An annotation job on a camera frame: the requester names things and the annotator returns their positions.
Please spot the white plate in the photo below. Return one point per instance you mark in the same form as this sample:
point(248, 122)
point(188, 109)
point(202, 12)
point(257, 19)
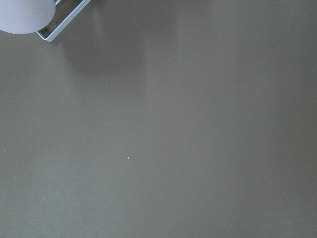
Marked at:
point(25, 16)

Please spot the white wire rack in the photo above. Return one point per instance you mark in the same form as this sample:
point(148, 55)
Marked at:
point(65, 12)

